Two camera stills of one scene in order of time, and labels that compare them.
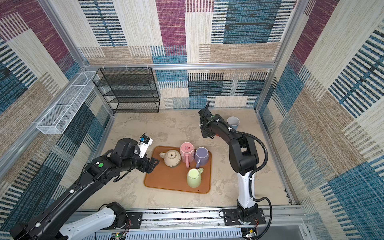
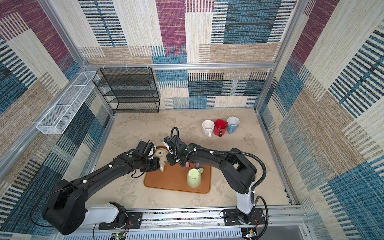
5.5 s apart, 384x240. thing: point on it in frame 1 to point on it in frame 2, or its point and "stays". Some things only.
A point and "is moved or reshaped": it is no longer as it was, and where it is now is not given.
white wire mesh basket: x=56 y=120 stays
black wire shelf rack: x=128 y=90 stays
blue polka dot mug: x=233 y=122 stays
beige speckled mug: x=172 y=157 is moved or reshaped
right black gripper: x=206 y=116 to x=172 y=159
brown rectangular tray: x=175 y=178 stays
